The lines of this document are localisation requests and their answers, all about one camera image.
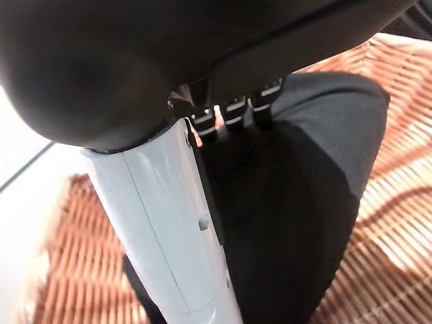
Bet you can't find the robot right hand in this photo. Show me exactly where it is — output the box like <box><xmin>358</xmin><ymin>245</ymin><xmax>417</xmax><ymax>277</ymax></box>
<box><xmin>0</xmin><ymin>0</ymin><xmax>423</xmax><ymax>324</ymax></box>

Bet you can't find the black cloth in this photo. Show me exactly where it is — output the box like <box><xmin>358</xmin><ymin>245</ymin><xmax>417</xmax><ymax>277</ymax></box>
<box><xmin>123</xmin><ymin>72</ymin><xmax>391</xmax><ymax>324</ymax></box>

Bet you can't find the tan wicker laundry basket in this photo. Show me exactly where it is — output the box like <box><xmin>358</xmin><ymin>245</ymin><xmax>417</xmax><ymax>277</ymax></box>
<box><xmin>13</xmin><ymin>33</ymin><xmax>432</xmax><ymax>324</ymax></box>

